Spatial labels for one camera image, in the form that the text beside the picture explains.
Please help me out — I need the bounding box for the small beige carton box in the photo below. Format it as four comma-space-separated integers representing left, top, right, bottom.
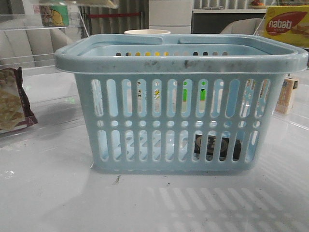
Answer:
275, 77, 299, 115

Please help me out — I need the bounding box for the clear acrylic shelf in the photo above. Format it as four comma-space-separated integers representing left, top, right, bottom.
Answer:
253, 18, 309, 132
0, 12, 89, 69

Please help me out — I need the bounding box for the green cartoon snack package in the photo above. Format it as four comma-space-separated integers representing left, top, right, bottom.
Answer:
39, 5, 69, 27

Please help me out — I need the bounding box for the clear acrylic shelf left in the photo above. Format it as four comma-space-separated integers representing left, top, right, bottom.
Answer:
0, 12, 89, 69

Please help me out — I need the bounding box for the white drawer cabinet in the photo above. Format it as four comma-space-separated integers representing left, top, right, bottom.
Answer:
149, 0, 194, 34

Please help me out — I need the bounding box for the white shelf unit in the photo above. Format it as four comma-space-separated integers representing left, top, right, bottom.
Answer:
191, 0, 266, 34

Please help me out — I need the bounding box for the brown cracker snack bag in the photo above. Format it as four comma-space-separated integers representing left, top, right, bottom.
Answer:
0, 67, 38, 134

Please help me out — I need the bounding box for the yellow Nabati wafer box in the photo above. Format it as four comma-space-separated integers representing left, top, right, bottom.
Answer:
261, 5, 309, 48

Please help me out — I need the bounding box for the clear acrylic shelf right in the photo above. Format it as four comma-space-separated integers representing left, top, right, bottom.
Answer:
253, 18, 309, 132

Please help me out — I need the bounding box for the light blue plastic basket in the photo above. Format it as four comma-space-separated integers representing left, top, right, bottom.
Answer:
55, 34, 308, 173

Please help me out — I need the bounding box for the beige armchair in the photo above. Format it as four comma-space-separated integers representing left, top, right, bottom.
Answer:
221, 18, 263, 35

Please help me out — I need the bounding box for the packaged bread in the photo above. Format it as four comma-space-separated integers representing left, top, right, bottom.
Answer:
37, 0, 120, 9

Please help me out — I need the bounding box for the white paper cup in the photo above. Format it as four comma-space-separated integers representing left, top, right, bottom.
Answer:
124, 29, 171, 36

